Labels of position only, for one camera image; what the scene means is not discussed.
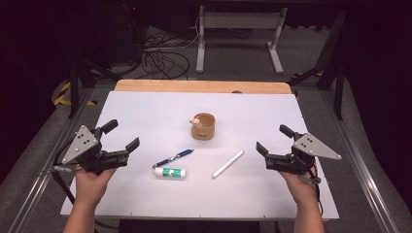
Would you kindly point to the person's left hand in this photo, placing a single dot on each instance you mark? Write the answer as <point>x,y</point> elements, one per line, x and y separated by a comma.
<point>91,187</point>

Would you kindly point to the blue pen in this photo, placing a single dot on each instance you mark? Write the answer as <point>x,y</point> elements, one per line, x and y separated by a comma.
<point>184,152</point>

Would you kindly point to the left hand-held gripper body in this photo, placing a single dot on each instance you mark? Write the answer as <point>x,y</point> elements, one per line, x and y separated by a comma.
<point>94,158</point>

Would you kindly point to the white pen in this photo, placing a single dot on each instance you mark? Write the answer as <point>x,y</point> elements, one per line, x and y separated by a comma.
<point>227,164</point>

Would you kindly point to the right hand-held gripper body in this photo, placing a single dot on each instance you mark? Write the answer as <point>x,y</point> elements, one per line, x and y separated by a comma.
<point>302,158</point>

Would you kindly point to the grey metal floor rail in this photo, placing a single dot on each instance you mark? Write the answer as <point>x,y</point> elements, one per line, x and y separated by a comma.
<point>27,200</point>
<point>378,200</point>

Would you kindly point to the white green glue stick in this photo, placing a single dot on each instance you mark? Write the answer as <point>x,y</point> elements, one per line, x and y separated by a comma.
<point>170,172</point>

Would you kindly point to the tan bear pen holder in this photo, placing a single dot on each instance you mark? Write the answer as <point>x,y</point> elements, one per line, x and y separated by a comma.
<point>203,131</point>

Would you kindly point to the grey metal stand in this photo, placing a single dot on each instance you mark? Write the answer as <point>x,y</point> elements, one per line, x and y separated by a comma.
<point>239,20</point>

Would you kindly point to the person's right hand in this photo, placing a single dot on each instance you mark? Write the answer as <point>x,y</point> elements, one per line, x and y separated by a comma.
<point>302,191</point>

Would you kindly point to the black metal stand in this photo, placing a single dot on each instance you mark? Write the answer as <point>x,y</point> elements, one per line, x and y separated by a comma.
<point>338,93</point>
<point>74,90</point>

